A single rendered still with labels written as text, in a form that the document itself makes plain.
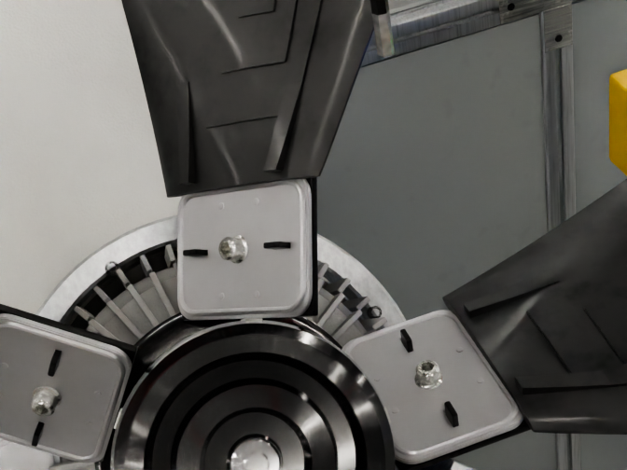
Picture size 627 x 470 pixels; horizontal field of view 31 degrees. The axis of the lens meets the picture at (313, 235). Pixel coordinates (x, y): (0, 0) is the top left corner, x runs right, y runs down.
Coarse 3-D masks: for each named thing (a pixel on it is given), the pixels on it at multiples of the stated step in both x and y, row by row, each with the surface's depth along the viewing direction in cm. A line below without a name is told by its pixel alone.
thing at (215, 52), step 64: (128, 0) 59; (192, 0) 56; (256, 0) 53; (320, 0) 52; (192, 64) 56; (256, 64) 53; (320, 64) 52; (192, 128) 56; (256, 128) 53; (320, 128) 51; (192, 192) 56
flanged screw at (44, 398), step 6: (36, 390) 52; (42, 390) 52; (48, 390) 52; (54, 390) 52; (36, 396) 52; (42, 396) 52; (48, 396) 52; (54, 396) 52; (60, 396) 52; (36, 402) 52; (42, 402) 51; (48, 402) 52; (54, 402) 52; (60, 402) 52; (36, 408) 52; (42, 408) 52; (48, 408) 52; (54, 408) 52; (42, 414) 52; (48, 414) 52
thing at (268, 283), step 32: (224, 192) 55; (256, 192) 54; (288, 192) 52; (192, 224) 57; (224, 224) 55; (256, 224) 54; (288, 224) 52; (192, 256) 57; (256, 256) 53; (288, 256) 52; (192, 288) 56; (224, 288) 55; (256, 288) 53; (288, 288) 52
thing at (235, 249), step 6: (222, 240) 54; (228, 240) 54; (234, 240) 54; (240, 240) 54; (222, 246) 54; (228, 246) 54; (234, 246) 53; (240, 246) 54; (246, 246) 54; (222, 252) 54; (228, 252) 54; (234, 252) 53; (240, 252) 54; (246, 252) 54; (228, 258) 54; (234, 258) 54; (240, 258) 54
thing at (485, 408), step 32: (416, 320) 58; (448, 320) 58; (352, 352) 57; (384, 352) 57; (416, 352) 57; (448, 352) 56; (480, 352) 56; (384, 384) 55; (448, 384) 55; (480, 384) 54; (416, 416) 53; (480, 416) 53; (512, 416) 52; (416, 448) 52; (448, 448) 51
